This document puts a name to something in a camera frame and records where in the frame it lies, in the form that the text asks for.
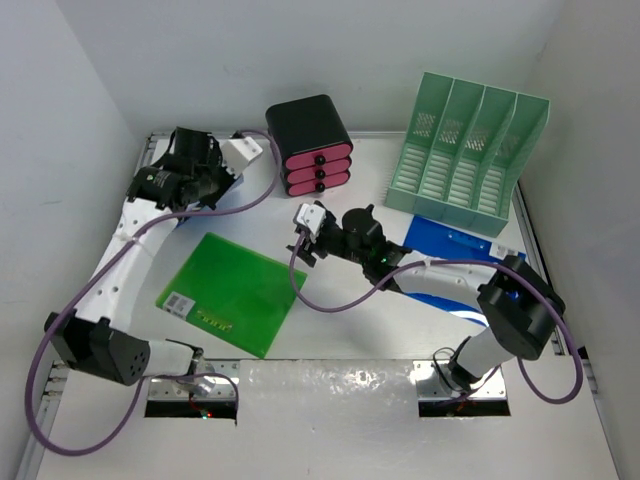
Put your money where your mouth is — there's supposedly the dark blue clipboard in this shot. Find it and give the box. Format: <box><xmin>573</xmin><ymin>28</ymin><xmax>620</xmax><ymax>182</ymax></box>
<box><xmin>403</xmin><ymin>216</ymin><xmax>527</xmax><ymax>327</ymax></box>

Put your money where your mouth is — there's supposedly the pink bottom drawer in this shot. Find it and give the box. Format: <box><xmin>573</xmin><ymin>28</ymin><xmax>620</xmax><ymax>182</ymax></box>
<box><xmin>285</xmin><ymin>171</ymin><xmax>351</xmax><ymax>197</ymax></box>

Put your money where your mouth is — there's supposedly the pink drawer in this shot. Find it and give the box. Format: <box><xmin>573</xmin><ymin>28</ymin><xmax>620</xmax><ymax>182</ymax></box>
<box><xmin>285</xmin><ymin>171</ymin><xmax>351</xmax><ymax>197</ymax></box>
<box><xmin>284</xmin><ymin>143</ymin><xmax>353</xmax><ymax>170</ymax></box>
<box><xmin>284</xmin><ymin>157</ymin><xmax>352</xmax><ymax>184</ymax></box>

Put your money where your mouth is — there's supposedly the pink top drawer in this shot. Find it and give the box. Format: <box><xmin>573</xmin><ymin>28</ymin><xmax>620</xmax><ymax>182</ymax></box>
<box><xmin>284</xmin><ymin>143</ymin><xmax>353</xmax><ymax>170</ymax></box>

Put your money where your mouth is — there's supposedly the black pink drawer organizer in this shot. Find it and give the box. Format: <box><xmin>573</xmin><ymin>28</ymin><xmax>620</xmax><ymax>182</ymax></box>
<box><xmin>265</xmin><ymin>94</ymin><xmax>353</xmax><ymax>191</ymax></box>

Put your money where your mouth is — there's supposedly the green plastic folder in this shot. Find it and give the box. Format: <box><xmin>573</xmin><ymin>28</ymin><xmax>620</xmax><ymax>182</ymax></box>
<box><xmin>155</xmin><ymin>233</ymin><xmax>296</xmax><ymax>359</ymax></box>

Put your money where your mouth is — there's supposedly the light blue notebook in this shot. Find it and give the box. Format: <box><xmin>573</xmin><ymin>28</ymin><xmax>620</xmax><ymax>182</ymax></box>
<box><xmin>184</xmin><ymin>175</ymin><xmax>244</xmax><ymax>211</ymax></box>

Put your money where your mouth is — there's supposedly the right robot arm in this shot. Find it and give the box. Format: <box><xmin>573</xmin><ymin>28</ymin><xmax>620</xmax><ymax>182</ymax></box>
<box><xmin>290</xmin><ymin>202</ymin><xmax>565</xmax><ymax>392</ymax></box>

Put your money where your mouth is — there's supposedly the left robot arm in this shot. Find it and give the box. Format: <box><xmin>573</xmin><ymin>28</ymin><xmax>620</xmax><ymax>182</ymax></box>
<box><xmin>45</xmin><ymin>128</ymin><xmax>261</xmax><ymax>386</ymax></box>

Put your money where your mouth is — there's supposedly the pink middle drawer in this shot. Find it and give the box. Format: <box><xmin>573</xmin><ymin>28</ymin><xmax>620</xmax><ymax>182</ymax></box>
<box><xmin>284</xmin><ymin>157</ymin><xmax>352</xmax><ymax>184</ymax></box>

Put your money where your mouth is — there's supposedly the green file organizer rack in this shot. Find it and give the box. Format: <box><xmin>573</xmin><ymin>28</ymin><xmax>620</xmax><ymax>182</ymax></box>
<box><xmin>384</xmin><ymin>72</ymin><xmax>550</xmax><ymax>238</ymax></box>

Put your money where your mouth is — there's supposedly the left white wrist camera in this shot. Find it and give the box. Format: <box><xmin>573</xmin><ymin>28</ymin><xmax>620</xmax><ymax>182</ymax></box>
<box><xmin>220</xmin><ymin>137</ymin><xmax>263</xmax><ymax>176</ymax></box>

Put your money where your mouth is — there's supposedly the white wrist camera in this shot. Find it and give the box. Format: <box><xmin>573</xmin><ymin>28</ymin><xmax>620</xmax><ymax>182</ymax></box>
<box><xmin>220</xmin><ymin>137</ymin><xmax>263</xmax><ymax>176</ymax></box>
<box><xmin>293</xmin><ymin>203</ymin><xmax>327</xmax><ymax>241</ymax></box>

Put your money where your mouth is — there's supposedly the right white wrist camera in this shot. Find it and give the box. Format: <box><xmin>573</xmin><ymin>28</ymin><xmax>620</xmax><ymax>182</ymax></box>
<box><xmin>293</xmin><ymin>203</ymin><xmax>327</xmax><ymax>241</ymax></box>

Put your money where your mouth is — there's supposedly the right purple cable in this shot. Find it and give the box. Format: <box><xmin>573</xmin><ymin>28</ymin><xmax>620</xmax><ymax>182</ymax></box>
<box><xmin>289</xmin><ymin>234</ymin><xmax>584</xmax><ymax>404</ymax></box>

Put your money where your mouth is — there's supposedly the purple cable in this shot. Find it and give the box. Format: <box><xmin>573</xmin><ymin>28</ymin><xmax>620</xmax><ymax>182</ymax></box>
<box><xmin>289</xmin><ymin>234</ymin><xmax>584</xmax><ymax>404</ymax></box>
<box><xmin>24</xmin><ymin>129</ymin><xmax>279</xmax><ymax>457</ymax></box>

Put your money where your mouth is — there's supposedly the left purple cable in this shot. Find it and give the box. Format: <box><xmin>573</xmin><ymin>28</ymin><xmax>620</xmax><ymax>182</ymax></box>
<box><xmin>24</xmin><ymin>129</ymin><xmax>279</xmax><ymax>457</ymax></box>

